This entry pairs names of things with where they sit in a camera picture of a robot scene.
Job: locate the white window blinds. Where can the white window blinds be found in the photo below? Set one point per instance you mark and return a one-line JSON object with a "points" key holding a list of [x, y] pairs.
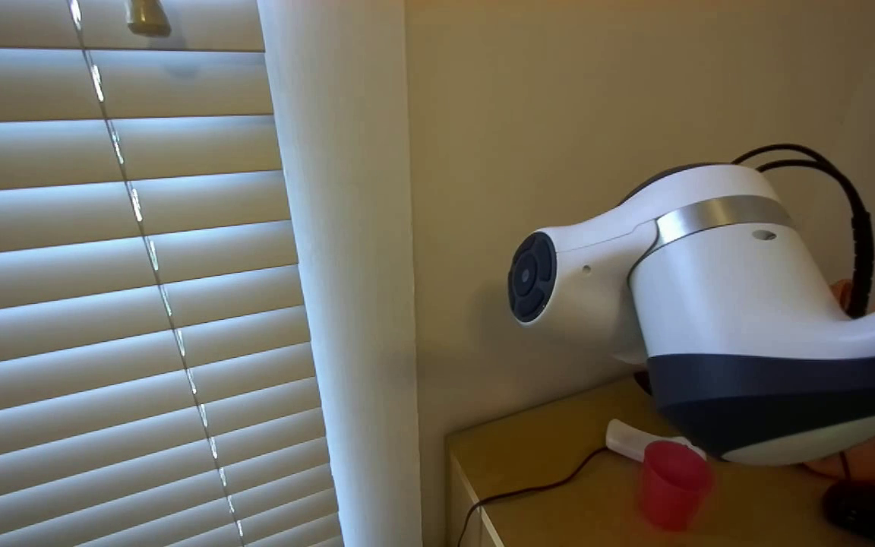
{"points": [[123, 305]]}

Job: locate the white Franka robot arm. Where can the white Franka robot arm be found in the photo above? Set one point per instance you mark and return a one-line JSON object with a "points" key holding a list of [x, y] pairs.
{"points": [[741, 315]]}

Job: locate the pink plastic cup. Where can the pink plastic cup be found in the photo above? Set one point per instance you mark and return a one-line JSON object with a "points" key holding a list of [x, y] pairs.
{"points": [[673, 487]]}

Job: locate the brass blind fitting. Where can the brass blind fitting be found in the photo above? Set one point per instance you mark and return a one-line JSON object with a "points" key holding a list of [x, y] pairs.
{"points": [[145, 17]]}

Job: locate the small white plastic item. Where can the small white plastic item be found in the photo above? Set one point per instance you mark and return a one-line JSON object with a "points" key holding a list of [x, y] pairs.
{"points": [[640, 439]]}

